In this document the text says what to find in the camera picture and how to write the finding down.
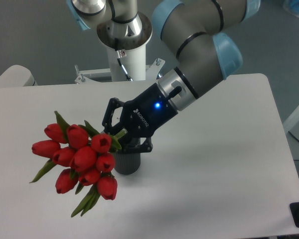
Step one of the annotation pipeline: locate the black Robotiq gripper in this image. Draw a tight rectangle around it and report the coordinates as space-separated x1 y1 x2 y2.
102 83 179 153

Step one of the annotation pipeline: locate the red tulip bouquet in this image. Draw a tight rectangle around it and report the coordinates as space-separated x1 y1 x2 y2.
31 112 122 217

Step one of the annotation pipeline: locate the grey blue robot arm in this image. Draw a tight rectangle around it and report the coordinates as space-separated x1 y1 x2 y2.
67 0 261 154

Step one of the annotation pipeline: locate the dark grey ribbed vase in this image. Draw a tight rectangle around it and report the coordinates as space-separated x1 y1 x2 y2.
114 138 141 175

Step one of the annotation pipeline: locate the white rounded furniture piece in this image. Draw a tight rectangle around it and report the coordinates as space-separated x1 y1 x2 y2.
0 65 38 88

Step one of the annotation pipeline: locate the white furniture at right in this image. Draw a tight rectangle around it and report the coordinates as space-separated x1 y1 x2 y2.
283 105 299 134

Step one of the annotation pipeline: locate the clear bag with blue items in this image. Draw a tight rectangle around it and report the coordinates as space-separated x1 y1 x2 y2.
283 0 299 17

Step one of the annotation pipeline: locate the black cable on pedestal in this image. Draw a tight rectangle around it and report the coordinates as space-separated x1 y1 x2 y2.
114 37 134 82

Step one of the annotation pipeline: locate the white metal base frame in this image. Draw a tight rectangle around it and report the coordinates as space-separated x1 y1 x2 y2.
74 58 165 84

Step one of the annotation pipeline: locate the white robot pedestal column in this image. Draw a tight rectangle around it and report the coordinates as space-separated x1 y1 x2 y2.
99 37 151 82

